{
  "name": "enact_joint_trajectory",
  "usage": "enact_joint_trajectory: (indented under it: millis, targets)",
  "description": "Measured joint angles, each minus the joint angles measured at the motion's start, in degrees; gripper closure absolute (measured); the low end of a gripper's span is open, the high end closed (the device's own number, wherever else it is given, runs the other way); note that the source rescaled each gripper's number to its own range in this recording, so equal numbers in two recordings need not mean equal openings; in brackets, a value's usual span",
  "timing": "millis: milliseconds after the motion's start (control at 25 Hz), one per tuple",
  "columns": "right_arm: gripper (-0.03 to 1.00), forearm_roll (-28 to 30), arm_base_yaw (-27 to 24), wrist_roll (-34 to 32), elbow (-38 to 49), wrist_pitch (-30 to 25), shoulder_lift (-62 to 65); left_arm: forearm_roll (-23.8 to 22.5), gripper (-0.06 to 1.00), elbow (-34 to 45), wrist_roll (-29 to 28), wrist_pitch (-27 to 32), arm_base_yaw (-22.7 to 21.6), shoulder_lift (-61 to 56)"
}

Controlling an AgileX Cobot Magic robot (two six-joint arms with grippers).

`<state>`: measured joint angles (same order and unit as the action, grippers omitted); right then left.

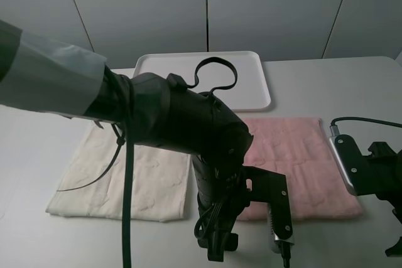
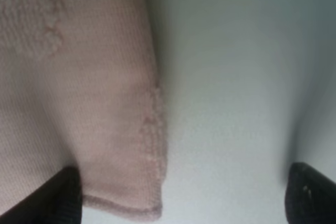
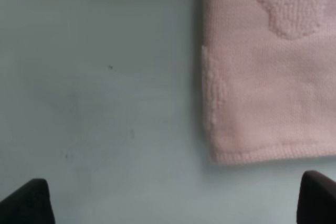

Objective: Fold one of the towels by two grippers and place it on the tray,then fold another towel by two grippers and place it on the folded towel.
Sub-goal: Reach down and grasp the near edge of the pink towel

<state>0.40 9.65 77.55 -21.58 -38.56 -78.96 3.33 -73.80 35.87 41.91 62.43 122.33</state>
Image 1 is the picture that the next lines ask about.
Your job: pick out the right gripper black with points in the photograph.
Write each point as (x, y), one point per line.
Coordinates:
(384, 180)

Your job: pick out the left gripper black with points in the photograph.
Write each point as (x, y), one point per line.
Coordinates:
(221, 198)

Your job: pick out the pink towel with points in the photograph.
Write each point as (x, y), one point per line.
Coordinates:
(297, 147)

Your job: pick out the cream white towel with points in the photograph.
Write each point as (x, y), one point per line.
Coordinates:
(93, 187)

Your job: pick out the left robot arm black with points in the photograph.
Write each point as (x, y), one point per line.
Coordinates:
(48, 76)

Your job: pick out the white rectangular plastic tray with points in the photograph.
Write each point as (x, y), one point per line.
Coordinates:
(250, 94)

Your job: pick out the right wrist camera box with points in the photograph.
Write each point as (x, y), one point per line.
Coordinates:
(348, 159)

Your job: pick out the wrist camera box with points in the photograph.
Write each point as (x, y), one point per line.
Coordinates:
(271, 188)
(348, 159)

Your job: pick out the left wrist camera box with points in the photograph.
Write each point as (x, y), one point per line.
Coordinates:
(271, 188)

